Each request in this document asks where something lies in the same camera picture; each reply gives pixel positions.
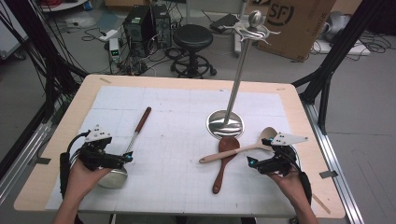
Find thin wooden stick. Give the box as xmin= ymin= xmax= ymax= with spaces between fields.
xmin=312 ymin=193 xmax=332 ymax=216

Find dark brown wooden spoon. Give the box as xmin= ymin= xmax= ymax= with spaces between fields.
xmin=212 ymin=135 xmax=241 ymax=195

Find black cable loops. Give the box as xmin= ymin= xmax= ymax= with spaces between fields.
xmin=357 ymin=30 xmax=394 ymax=54

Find tangle of black floor cables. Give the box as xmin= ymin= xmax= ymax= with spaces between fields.
xmin=117 ymin=46 xmax=176 ymax=77

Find aluminium rail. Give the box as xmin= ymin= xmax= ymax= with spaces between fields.
xmin=302 ymin=102 xmax=364 ymax=224
xmin=0 ymin=120 xmax=54 ymax=204

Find white stand base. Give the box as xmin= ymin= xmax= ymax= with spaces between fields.
xmin=233 ymin=31 xmax=250 ymax=56

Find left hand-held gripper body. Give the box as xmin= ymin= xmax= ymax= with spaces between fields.
xmin=76 ymin=124 xmax=127 ymax=172

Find steel ladle with brown handle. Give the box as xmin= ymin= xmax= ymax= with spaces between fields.
xmin=97 ymin=106 xmax=152 ymax=189

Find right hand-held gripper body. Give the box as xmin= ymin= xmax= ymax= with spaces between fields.
xmin=260 ymin=132 xmax=309 ymax=175

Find white power strip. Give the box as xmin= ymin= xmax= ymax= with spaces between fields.
xmin=98 ymin=29 xmax=120 ymax=42

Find light wooden spoon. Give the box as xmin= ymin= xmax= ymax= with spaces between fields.
xmin=199 ymin=126 xmax=278 ymax=164

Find white flat board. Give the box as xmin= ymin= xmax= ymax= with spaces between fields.
xmin=312 ymin=38 xmax=372 ymax=57

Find steel utensil stand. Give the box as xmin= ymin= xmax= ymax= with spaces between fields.
xmin=205 ymin=9 xmax=281 ymax=139

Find grey round appliance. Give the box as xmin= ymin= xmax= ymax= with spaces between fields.
xmin=320 ymin=11 xmax=352 ymax=42

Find black metal frame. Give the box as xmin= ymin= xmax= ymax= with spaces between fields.
xmin=292 ymin=0 xmax=396 ymax=135
xmin=0 ymin=0 xmax=90 ymax=125

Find person's left hand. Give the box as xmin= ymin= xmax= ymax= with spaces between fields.
xmin=64 ymin=158 xmax=112 ymax=203

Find brown cardboard box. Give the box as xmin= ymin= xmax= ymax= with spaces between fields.
xmin=256 ymin=0 xmax=337 ymax=63

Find black computer tower green label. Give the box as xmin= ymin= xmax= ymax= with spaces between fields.
xmin=122 ymin=4 xmax=157 ymax=59

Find black round stool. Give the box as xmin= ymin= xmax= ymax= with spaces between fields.
xmin=170 ymin=23 xmax=218 ymax=79

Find person's right hand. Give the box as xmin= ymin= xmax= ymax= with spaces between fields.
xmin=269 ymin=169 xmax=305 ymax=200

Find flat black device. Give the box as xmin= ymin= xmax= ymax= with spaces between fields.
xmin=209 ymin=12 xmax=241 ymax=34

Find white device with green display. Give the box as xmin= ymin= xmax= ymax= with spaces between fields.
xmin=107 ymin=37 xmax=121 ymax=63

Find round white table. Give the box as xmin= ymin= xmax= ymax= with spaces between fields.
xmin=39 ymin=0 xmax=89 ymax=13

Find black sleeved cable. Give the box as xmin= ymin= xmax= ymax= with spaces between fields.
xmin=292 ymin=152 xmax=313 ymax=206
xmin=60 ymin=130 xmax=92 ymax=200

